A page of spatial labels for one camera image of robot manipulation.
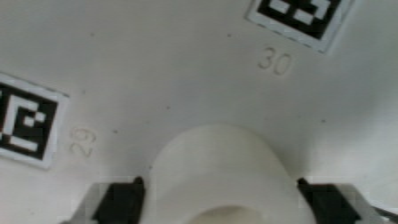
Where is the white round table top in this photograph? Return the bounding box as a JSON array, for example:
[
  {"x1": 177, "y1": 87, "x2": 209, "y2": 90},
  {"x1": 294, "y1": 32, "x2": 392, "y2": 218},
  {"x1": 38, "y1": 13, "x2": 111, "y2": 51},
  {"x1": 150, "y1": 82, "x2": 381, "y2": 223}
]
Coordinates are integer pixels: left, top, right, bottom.
[{"x1": 0, "y1": 0, "x2": 398, "y2": 224}]

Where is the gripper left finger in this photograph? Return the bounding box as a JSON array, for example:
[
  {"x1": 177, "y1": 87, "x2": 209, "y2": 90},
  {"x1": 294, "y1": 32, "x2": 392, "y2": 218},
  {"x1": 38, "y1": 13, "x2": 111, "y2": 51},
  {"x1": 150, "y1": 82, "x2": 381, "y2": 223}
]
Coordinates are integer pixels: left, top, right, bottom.
[{"x1": 92, "y1": 176, "x2": 145, "y2": 224}]

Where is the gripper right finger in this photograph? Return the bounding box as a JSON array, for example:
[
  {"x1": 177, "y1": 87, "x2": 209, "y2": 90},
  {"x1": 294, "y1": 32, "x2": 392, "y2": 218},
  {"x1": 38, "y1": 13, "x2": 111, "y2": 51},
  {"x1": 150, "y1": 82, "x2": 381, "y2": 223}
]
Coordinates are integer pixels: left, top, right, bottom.
[{"x1": 296, "y1": 178, "x2": 362, "y2": 224}]

